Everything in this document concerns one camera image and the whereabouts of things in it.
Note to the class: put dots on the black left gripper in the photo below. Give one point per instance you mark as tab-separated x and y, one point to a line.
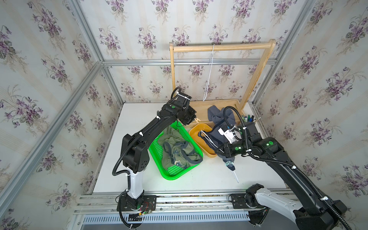
193	115

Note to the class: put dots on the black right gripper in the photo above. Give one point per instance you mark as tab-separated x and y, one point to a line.
227	150

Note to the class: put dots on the teal plastic clothespin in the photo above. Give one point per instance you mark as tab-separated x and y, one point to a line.
230	165

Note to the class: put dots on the white wire hanger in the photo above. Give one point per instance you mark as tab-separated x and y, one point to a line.
215	147
208	79

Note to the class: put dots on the green graphic tank top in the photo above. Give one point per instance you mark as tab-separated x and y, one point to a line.
177	151

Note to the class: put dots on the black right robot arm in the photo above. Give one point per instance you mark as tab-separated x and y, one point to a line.
314	210

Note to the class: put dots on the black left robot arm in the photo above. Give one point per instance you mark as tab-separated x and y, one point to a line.
134	156

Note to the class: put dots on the wooden clothes rack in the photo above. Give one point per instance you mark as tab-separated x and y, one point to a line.
201	107

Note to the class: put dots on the yellow plastic tray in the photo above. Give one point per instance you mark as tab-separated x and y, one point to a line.
196	134

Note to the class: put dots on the pink pen cup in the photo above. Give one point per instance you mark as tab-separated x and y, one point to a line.
250	118

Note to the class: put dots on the green perforated plastic basket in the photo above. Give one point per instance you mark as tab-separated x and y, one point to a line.
156	152

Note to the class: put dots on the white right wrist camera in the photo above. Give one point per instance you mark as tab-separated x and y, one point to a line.
229	135

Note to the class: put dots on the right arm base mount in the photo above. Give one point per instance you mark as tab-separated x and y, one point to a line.
248	200

